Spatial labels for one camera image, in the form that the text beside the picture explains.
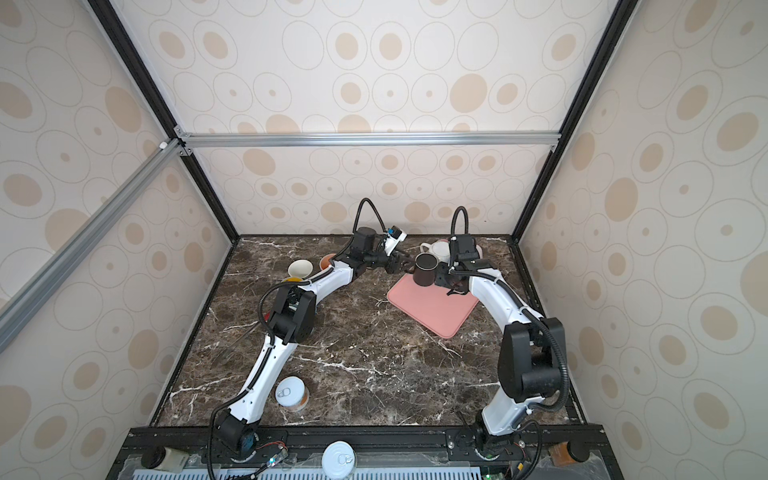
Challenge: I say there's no cream and pink mug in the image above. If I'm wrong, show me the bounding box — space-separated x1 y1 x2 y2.
320 253 336 271

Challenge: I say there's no black mug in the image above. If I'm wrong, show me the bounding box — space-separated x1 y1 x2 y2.
412 252 439 287

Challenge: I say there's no pink plastic tray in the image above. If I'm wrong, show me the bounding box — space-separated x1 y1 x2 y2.
387 274 479 339

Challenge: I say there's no grey mug white interior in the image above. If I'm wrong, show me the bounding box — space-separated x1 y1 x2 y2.
288 259 314 280

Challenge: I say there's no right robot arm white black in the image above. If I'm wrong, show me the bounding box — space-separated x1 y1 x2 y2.
435 206 570 459

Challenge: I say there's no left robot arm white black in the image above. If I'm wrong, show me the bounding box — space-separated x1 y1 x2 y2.
206 210 408 479

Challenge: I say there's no orange label tin can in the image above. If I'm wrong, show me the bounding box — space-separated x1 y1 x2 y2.
275 376 309 412

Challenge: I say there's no back aluminium crossbar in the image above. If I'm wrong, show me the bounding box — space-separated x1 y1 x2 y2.
180 131 561 148

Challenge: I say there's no aluminium crossbar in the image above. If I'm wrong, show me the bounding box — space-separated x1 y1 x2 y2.
1 138 181 350
180 131 561 148

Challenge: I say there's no left aluminium crossbar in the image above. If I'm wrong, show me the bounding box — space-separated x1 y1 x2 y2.
1 138 181 350

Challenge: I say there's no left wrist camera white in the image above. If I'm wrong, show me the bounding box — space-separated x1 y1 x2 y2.
384 226 407 256

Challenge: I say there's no white can on rail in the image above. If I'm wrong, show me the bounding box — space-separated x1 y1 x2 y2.
321 441 356 480

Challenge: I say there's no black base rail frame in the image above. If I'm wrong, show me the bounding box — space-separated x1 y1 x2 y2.
108 423 623 479

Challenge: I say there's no brown bottle on rail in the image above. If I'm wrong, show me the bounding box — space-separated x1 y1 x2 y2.
548 440 591 467

